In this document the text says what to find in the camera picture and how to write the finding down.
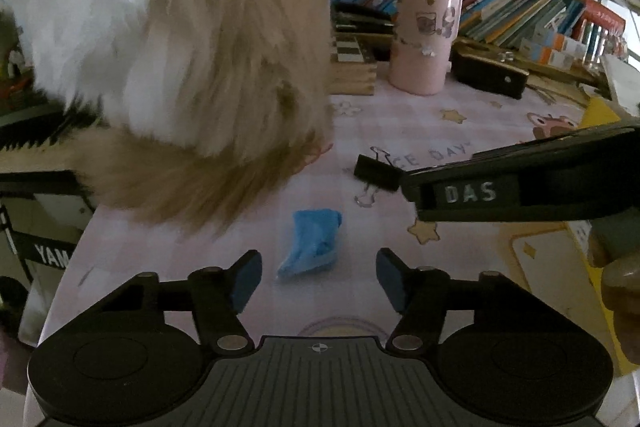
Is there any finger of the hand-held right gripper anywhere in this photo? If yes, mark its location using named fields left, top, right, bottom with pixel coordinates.
left=400, top=157, right=523, bottom=224
left=472, top=121, right=640, bottom=159

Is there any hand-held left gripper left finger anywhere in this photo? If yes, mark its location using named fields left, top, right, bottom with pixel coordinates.
left=100, top=249, right=264, bottom=354

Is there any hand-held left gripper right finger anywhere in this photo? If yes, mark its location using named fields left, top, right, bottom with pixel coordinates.
left=376, top=248, right=546, bottom=354

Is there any small blue cloth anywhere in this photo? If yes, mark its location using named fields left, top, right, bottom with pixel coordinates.
left=275, top=208, right=343, bottom=280

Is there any black binder clip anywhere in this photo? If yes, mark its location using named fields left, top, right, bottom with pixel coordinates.
left=352, top=146, right=402, bottom=208

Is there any person's right hand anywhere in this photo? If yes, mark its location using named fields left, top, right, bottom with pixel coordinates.
left=587, top=217, right=640, bottom=365

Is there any stack of white papers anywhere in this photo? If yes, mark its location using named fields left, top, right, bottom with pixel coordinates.
left=600, top=54, right=640, bottom=115

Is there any orange white small box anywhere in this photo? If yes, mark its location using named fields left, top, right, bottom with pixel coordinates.
left=537, top=29, right=591, bottom=58
left=517, top=39, right=576, bottom=68

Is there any white orange-bordered desk mat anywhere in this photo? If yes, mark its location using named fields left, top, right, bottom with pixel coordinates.
left=510, top=227, right=621, bottom=353

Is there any black rectangular case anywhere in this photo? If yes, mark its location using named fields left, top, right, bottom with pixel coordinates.
left=450, top=46, right=530, bottom=100

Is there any red book box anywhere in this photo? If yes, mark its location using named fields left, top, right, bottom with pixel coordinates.
left=575, top=0, right=627, bottom=58

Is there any pink cartoon pen holder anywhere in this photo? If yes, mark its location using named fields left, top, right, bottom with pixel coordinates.
left=389, top=0, right=463, bottom=96

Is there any wooden chess box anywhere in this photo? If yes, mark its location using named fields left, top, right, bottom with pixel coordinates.
left=330, top=32, right=379, bottom=96

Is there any black keyboard stand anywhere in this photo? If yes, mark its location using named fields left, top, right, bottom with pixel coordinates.
left=0, top=172, right=96, bottom=278

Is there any fluffy orange white cat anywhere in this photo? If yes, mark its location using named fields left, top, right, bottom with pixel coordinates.
left=0, top=0, right=335, bottom=238

